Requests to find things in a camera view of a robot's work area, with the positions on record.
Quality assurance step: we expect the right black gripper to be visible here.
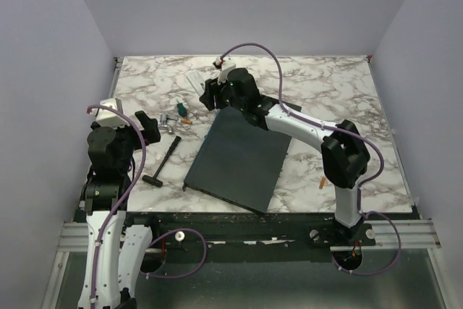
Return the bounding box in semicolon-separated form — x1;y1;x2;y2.
199;76;245;113

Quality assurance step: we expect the white remote control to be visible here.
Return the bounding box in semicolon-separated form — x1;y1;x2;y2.
186;71;205;96

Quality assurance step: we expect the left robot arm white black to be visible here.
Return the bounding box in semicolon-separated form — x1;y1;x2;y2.
77;106;161;308

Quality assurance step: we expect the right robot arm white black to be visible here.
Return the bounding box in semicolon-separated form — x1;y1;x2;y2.
199;68;370;245

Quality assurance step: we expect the chrome metal fitting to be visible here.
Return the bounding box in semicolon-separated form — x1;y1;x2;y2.
158;114;178;134

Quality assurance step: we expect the dark flat metal box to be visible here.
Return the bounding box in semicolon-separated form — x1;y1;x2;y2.
183;107;292;213

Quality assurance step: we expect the orange battery right side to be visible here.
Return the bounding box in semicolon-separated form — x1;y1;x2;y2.
319;177;326;190

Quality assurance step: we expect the green handled screwdriver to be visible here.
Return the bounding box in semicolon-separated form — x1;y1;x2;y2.
177;103;188;118

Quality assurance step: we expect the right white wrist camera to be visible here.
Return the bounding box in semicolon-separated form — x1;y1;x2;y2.
213;57;236;85

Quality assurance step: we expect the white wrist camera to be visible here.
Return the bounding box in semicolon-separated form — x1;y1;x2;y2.
89;98;128;128
213;57;236;85

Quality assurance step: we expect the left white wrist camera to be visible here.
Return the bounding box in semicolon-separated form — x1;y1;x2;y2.
89;98;128;128

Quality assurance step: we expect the black T-handle tool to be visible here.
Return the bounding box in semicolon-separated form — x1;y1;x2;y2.
142;136;182;187

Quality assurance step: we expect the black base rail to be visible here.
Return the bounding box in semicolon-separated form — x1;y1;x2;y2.
74;209;377;263

